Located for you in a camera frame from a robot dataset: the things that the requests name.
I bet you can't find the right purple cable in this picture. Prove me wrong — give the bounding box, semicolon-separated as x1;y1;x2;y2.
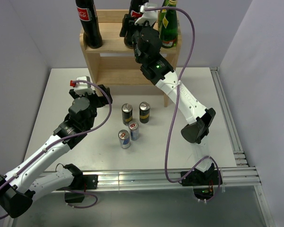
144;7;221;204

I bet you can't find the purple cable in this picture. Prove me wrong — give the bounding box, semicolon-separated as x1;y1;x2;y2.
0;80;113;220
144;7;221;204

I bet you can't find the glass cola bottle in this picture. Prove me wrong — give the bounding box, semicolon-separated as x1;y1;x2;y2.
75;0;103;49
120;0;148;49

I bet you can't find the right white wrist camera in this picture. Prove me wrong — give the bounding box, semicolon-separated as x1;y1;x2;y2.
134;2;158;26

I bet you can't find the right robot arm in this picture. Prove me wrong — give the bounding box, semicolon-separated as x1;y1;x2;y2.
120;14;219;185

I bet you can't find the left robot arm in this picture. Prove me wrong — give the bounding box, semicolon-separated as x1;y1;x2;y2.
0;80;113;219

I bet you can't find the blue silver energy can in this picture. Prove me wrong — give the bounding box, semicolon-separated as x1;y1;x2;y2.
118;130;130;148
128;121;139;140

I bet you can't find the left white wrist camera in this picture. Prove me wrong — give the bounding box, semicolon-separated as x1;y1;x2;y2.
70;76;95;96

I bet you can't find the front green glass bottle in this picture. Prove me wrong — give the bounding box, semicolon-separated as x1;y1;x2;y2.
160;9;178;48

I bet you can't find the aluminium mounting rail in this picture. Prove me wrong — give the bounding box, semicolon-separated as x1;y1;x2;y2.
13;165;262;195

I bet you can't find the right black tonic can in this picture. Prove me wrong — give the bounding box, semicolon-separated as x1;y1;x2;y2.
139;102;151;123

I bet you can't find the rear green glass bottle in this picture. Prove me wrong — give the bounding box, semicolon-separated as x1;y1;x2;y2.
158;0;169;31

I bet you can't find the left black tonic can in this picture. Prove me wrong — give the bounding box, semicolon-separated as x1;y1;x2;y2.
121;103;133;125

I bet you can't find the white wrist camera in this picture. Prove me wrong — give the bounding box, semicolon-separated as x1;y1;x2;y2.
70;76;95;96
134;2;158;26

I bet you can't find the right aluminium side rail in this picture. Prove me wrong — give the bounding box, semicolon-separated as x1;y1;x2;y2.
209;66;254;167

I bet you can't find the black tonic can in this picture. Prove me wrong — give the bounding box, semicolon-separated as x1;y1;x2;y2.
121;103;133;125
139;102;151;123

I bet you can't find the green glass bottle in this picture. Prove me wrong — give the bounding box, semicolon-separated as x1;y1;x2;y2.
158;0;169;31
160;9;178;48

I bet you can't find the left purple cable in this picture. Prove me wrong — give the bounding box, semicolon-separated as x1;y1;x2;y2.
0;80;113;220

